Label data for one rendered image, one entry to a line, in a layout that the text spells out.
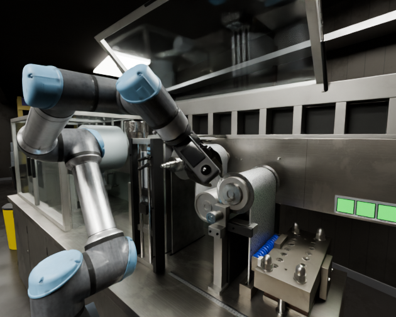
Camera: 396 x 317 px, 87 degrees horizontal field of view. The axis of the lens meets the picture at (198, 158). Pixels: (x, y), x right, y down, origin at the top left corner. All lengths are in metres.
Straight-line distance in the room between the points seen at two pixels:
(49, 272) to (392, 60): 2.68
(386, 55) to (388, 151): 1.76
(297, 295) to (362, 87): 0.73
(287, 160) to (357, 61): 1.82
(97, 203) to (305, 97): 0.88
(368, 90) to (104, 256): 1.02
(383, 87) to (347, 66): 1.74
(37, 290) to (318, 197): 0.95
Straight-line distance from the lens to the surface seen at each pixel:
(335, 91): 0.99
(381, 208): 0.99
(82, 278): 0.69
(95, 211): 0.74
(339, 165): 0.97
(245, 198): 0.73
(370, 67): 2.64
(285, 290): 0.76
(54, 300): 0.68
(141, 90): 0.41
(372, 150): 0.96
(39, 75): 0.46
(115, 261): 0.71
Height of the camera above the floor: 1.45
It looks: 6 degrees down
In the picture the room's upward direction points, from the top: straight up
